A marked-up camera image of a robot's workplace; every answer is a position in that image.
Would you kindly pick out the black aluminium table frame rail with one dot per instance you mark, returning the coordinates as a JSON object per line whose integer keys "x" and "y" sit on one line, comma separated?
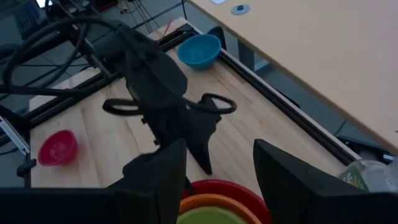
{"x": 62, "y": 99}
{"x": 280, "y": 96}

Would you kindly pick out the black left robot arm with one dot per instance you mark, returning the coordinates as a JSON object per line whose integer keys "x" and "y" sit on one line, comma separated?
{"x": 152, "y": 74}

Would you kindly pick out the large red bowl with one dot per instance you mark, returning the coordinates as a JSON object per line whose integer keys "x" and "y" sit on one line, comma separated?
{"x": 236, "y": 191}

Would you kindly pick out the green bowl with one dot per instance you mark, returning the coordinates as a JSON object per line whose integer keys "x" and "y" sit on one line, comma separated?
{"x": 208, "y": 216}

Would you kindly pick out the black chair back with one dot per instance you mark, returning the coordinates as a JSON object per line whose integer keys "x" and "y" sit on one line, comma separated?
{"x": 217, "y": 35}

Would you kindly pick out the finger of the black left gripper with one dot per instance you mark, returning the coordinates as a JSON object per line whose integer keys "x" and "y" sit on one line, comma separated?
{"x": 202, "y": 152}

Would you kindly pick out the orange bowl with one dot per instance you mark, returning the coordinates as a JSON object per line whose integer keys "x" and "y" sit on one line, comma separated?
{"x": 217, "y": 200}

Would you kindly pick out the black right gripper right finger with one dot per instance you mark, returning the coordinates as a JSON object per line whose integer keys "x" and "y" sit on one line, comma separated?
{"x": 298, "y": 193}

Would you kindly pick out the silver metal bracket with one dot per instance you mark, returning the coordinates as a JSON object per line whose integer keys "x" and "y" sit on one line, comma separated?
{"x": 12, "y": 133}

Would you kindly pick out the small pink bowl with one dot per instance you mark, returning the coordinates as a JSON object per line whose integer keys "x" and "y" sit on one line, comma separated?
{"x": 57, "y": 149}

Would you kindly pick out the light wooden desk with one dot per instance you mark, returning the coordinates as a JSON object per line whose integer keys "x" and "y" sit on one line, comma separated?
{"x": 326, "y": 49}

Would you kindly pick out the blue bowl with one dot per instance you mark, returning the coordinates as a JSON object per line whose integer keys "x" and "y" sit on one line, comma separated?
{"x": 199, "y": 51}

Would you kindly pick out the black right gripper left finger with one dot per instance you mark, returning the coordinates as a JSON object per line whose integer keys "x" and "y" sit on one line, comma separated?
{"x": 149, "y": 199}

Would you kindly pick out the blue-grey desk leg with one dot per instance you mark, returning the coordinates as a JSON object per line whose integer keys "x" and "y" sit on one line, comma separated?
{"x": 248, "y": 57}

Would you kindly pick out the clear plastic bottle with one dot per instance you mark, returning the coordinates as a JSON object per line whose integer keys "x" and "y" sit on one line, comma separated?
{"x": 370, "y": 175}

